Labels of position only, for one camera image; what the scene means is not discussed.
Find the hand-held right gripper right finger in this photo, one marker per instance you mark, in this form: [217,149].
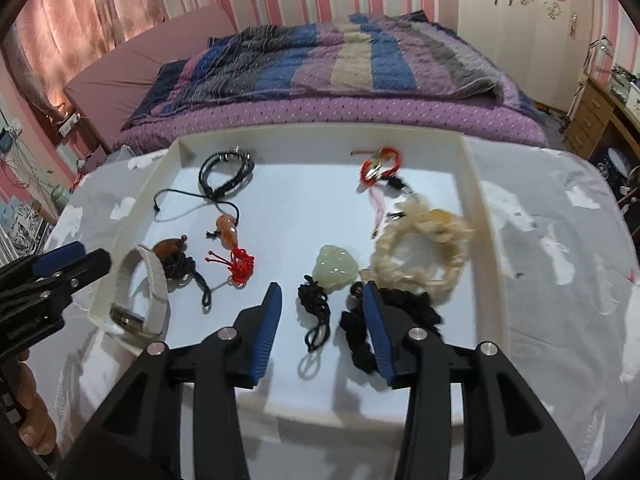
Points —
[377,335]

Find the striped purple blue quilt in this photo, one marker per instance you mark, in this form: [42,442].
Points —
[325,60]

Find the cream scrunchie with flower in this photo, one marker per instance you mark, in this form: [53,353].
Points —
[390,255]

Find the pale green jade pendant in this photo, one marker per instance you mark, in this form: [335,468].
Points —
[332,265]

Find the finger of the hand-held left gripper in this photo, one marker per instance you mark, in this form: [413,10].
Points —
[90,267]
[60,257]

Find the person's left hand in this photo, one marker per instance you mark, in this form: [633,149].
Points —
[40,425]

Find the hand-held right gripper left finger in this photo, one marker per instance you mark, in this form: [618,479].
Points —
[267,330]

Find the white shallow cardboard box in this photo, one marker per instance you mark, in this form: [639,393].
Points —
[300,195]

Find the white round object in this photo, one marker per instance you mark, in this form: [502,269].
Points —
[615,165]

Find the wall socket with plugs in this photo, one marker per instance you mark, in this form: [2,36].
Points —
[10,137]

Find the black scrunchie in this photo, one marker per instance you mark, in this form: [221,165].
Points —
[355,330]

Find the white power strip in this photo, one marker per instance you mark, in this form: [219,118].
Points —
[70,124]

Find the wooden desk with drawers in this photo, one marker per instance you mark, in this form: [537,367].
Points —
[592,115]

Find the floral patterned cloth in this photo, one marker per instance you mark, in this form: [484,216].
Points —
[22,225]

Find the pink mattress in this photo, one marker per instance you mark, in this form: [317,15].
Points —
[115,75]

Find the purple dotted bedsheet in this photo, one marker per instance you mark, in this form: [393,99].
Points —
[350,120]

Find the silver desk lamp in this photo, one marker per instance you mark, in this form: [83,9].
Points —
[600,47]

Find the pink curtain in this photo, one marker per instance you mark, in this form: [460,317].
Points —
[75,20]

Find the white wardrobe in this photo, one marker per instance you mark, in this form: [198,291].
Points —
[515,50]

